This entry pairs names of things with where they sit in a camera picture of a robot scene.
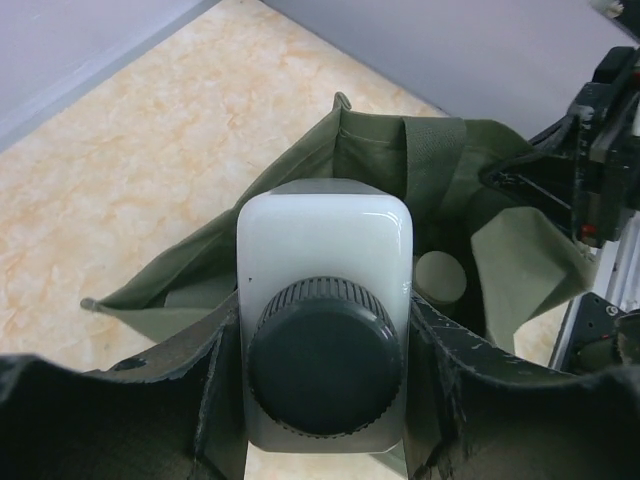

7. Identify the clear bottle black cap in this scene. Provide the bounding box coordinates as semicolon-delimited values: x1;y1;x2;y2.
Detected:
236;179;413;454

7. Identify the green bottle white cap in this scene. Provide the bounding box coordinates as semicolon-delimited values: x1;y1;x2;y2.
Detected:
413;251;467;305

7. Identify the olive green canvas bag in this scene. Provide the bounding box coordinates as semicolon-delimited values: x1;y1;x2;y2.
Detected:
81;94;594;385

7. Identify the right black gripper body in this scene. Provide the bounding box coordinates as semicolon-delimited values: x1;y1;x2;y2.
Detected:
481;47;639;248

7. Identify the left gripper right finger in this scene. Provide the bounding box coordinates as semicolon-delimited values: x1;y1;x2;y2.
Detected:
407;297;639;479

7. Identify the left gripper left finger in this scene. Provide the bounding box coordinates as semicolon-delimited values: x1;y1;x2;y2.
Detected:
1;297;248;479

